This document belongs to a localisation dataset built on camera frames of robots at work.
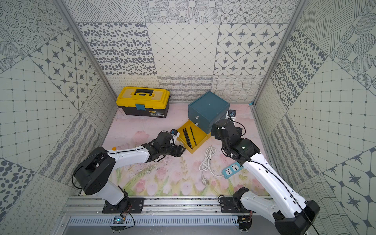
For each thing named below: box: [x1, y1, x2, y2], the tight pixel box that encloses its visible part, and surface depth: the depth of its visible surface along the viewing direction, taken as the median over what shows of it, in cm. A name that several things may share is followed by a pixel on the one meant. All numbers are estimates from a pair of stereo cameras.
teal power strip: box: [221, 161, 245, 180], surface depth 85 cm
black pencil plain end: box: [182, 127, 193, 150], surface depth 103 cm
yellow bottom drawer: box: [176, 119, 212, 154], surface depth 102 cm
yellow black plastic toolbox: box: [115, 86, 170, 119], surface depth 103 cm
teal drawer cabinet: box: [188, 91, 231, 135], surface depth 92 cm
